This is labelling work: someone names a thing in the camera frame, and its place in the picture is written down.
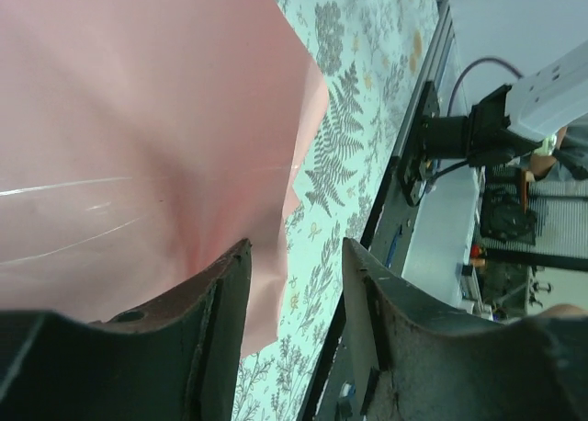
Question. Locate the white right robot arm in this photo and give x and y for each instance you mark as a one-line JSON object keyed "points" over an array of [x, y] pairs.
{"points": [[512, 121]]}

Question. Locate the floral patterned table mat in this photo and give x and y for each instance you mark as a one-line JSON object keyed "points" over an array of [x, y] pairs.
{"points": [[370, 53]]}

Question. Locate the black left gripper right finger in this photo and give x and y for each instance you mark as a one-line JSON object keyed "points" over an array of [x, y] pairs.
{"points": [[417, 358]]}

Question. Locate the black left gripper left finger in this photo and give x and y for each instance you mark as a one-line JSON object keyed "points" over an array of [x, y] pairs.
{"points": [[174, 357]]}

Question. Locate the pink wrapping paper sheet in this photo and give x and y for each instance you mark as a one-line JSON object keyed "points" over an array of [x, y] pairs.
{"points": [[140, 139]]}

